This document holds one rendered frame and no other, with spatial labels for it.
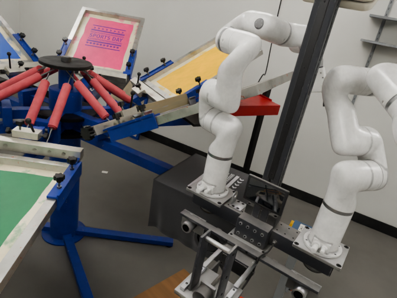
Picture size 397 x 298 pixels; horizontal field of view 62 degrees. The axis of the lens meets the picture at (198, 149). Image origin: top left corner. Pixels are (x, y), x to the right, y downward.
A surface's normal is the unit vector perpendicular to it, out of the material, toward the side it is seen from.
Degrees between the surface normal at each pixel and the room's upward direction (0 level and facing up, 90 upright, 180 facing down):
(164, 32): 90
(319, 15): 90
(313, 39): 90
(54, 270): 0
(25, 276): 0
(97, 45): 32
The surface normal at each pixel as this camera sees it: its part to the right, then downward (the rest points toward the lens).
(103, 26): 0.16, -0.54
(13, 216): 0.18, -0.90
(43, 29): -0.47, 0.29
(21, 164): 0.02, 0.41
